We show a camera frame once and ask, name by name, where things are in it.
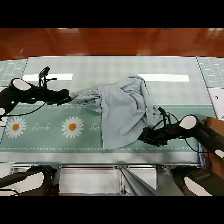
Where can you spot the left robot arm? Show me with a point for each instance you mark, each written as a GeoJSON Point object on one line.
{"type": "Point", "coordinates": [20, 91]}

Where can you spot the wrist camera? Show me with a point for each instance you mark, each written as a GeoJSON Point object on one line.
{"type": "Point", "coordinates": [44, 76]}
{"type": "Point", "coordinates": [163, 115]}

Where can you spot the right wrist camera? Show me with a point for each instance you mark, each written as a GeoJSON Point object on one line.
{"type": "Point", "coordinates": [163, 115]}

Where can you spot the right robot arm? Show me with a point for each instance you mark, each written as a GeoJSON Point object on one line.
{"type": "Point", "coordinates": [203, 130]}

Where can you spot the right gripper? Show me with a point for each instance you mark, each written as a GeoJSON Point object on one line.
{"type": "Point", "coordinates": [154, 134]}

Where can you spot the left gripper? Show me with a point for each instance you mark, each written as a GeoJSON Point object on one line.
{"type": "Point", "coordinates": [57, 96]}

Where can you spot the light grey T-shirt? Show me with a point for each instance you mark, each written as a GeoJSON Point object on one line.
{"type": "Point", "coordinates": [121, 113]}

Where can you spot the silver frame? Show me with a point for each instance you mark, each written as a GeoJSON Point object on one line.
{"type": "Point", "coordinates": [110, 178]}

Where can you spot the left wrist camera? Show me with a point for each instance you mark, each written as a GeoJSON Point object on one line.
{"type": "Point", "coordinates": [44, 76]}

